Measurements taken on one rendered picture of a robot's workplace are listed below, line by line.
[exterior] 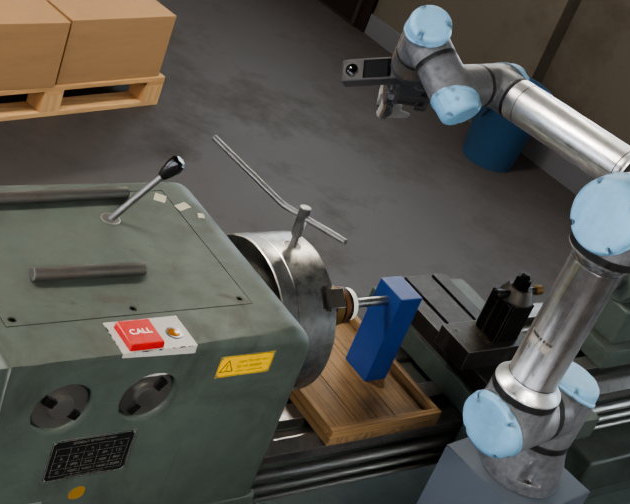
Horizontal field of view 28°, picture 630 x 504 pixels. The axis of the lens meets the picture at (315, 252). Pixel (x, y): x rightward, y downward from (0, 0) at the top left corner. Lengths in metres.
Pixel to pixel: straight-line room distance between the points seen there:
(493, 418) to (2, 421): 0.77
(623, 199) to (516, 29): 4.61
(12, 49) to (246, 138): 1.18
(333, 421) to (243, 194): 2.62
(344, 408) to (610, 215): 0.94
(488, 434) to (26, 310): 0.77
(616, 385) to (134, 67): 2.87
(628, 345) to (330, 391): 0.93
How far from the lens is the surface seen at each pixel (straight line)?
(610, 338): 3.24
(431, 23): 2.12
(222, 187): 5.11
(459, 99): 2.09
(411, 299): 2.63
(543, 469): 2.26
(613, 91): 6.26
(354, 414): 2.63
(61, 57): 5.10
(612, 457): 3.30
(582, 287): 1.96
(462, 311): 2.96
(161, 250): 2.19
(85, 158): 5.01
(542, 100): 2.15
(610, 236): 1.88
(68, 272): 2.04
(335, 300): 2.39
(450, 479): 2.31
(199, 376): 2.05
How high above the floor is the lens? 2.41
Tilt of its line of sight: 29 degrees down
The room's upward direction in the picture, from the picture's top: 22 degrees clockwise
